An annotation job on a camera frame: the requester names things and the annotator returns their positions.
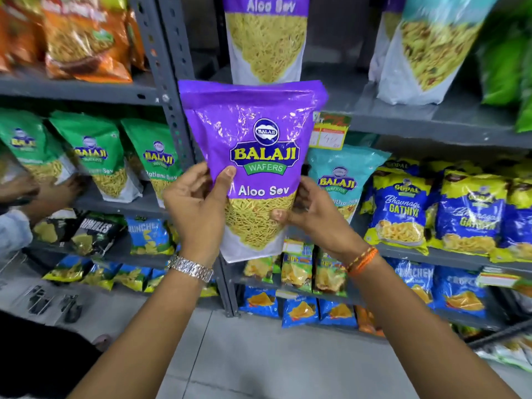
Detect person's right hand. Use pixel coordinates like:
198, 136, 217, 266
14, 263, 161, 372
272, 176, 371, 267

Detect person's left hand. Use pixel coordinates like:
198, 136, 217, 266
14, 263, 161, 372
163, 162, 237, 266

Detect purple snack packet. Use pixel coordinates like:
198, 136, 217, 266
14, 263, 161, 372
222, 0, 311, 86
368, 0, 407, 83
178, 80, 329, 263

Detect another person's forearm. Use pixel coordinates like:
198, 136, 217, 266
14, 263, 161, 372
0, 209, 34, 260

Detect person's left forearm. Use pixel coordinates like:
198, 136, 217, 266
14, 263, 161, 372
68, 266, 213, 399

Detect person's right forearm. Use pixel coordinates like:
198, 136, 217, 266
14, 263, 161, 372
350, 255, 521, 399

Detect green and yellow chips packet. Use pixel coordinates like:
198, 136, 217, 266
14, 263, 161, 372
313, 249, 349, 298
243, 255, 282, 284
281, 241, 315, 293

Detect green and white snack packet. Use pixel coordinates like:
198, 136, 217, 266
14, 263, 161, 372
49, 111, 144, 203
0, 108, 76, 186
121, 118, 184, 209

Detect small blue triangle-chip packet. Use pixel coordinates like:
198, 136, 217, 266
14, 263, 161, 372
318, 298, 358, 328
239, 285, 280, 319
281, 296, 320, 329

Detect silver metal wristwatch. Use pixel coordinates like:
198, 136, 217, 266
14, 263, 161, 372
167, 255, 214, 284

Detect yellow and red price label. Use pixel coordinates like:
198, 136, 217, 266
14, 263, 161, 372
310, 112, 352, 151

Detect blue and yellow snack packet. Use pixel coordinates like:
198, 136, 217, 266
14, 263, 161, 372
364, 172, 434, 256
428, 170, 510, 257
490, 178, 532, 263

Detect small orange snack packet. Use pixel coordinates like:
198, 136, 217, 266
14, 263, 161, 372
354, 305, 386, 338

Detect black chips packet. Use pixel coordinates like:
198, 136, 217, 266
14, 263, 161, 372
70, 215, 126, 257
32, 217, 80, 245

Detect dark blue chips packet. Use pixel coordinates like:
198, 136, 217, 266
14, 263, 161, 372
387, 258, 436, 310
432, 266, 488, 319

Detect row of small blue-yellow packets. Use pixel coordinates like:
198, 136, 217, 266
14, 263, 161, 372
42, 255, 219, 298

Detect grey metal shelf rack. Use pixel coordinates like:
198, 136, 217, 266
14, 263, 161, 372
156, 0, 532, 349
0, 0, 233, 318

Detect clear packets with black items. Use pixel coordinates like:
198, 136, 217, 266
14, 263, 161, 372
0, 262, 86, 326

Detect white shelf price label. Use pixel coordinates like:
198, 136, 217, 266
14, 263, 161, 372
477, 268, 522, 288

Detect teal and white snack packet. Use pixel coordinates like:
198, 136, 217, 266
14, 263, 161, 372
376, 0, 501, 106

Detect black garment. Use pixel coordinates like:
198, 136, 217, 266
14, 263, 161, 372
0, 311, 103, 399

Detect white and green packets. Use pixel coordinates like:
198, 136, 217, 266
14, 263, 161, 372
476, 334, 532, 372

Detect plain green snack packet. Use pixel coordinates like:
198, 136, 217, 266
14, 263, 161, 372
477, 8, 532, 134

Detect orange thread bracelet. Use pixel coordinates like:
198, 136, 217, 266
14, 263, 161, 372
345, 246, 380, 279

